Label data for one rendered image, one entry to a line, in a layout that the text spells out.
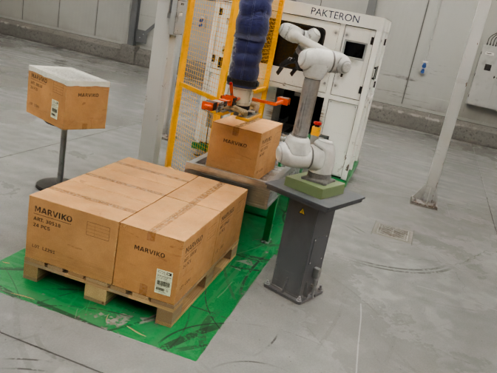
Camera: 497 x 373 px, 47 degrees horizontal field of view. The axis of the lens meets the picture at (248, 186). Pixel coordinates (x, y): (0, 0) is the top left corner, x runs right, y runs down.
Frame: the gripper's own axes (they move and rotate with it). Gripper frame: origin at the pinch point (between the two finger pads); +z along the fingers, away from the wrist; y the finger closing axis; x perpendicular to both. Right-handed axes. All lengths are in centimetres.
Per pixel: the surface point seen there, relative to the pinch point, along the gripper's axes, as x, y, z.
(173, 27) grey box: 106, -27, 60
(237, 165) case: -35, -22, 66
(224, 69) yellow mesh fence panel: 63, 9, 62
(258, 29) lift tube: 14.0, -33.6, -23.9
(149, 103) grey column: 78, -33, 126
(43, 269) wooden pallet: -83, -171, 98
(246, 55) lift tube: 5.8, -37.7, -7.8
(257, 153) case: -37, -13, 48
